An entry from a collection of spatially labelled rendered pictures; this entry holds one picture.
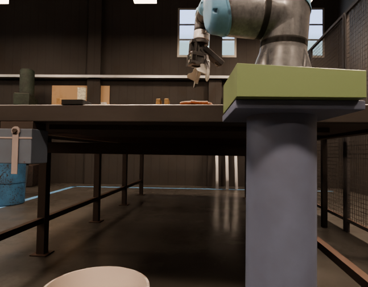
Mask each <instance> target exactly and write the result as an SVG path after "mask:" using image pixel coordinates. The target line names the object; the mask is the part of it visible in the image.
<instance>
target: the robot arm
mask: <svg viewBox="0 0 368 287"><path fill-rule="evenodd" d="M311 11H312V7H311V0H201V2H200V4H199V6H198V7H197V9H196V12H195V26H194V33H193V39H191V40H190V41H189V51H188V55H187V62H188V63H186V66H187V67H193V68H194V69H193V72H192V73H189V74H187V78H189V79H191V80H193V81H194V86H193V87H194V88H195V87H196V86H197V85H198V82H199V78H200V75H201V73H203V74H204V75H205V80H206V82H207V81H208V80H209V74H210V61H211V62H212V63H213V64H214V65H215V66H217V67H220V66H222V65H223V63H224V61H223V60H222V59H221V58H220V57H219V56H218V55H217V54H215V53H214V52H213V51H212V50H211V49H210V48H209V47H208V45H209V39H210V34H211V35H217V36H220V37H223V38H224V37H232V38H242V39H254V40H260V41H261V43H260V52H259V55H258V57H257V60H256V62H255V64H264V65H284V66H294V67H312V66H311V62H310V59H309V55H308V37H309V23H310V14H311Z"/></svg>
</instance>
